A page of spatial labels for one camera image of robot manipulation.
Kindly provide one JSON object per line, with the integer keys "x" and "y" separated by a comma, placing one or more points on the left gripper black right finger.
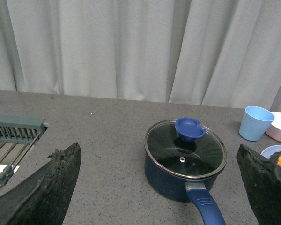
{"x": 262, "y": 181}

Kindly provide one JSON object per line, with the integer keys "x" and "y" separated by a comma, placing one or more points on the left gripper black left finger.
{"x": 44, "y": 197}

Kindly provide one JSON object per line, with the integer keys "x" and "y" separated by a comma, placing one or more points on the glass lid with blue knob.
{"x": 201, "y": 158}

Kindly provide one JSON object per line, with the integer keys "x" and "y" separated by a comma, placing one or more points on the light blue plastic plate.
{"x": 269, "y": 151}

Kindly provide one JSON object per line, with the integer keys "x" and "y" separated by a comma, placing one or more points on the pink plastic bowl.
{"x": 274, "y": 131}

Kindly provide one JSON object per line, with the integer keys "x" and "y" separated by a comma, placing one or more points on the light blue plastic cup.
{"x": 256, "y": 120}

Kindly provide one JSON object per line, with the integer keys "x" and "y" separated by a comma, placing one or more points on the green dish drying rack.
{"x": 18, "y": 135}

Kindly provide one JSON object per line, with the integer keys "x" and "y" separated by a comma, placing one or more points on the white pleated curtain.
{"x": 200, "y": 52}

